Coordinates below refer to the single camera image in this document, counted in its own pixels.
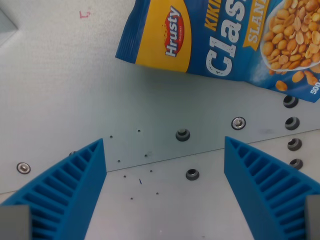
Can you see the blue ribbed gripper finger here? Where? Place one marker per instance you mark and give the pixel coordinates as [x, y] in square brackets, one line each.
[262, 180]
[67, 185]

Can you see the grey rubber grommet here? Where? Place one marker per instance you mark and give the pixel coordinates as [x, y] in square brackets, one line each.
[297, 163]
[294, 144]

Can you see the silver hex bolt with washer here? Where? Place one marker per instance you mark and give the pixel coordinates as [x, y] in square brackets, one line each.
[238, 123]
[23, 167]

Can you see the blue Hrusty peanut bag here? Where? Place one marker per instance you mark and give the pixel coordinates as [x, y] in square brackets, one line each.
[220, 42]

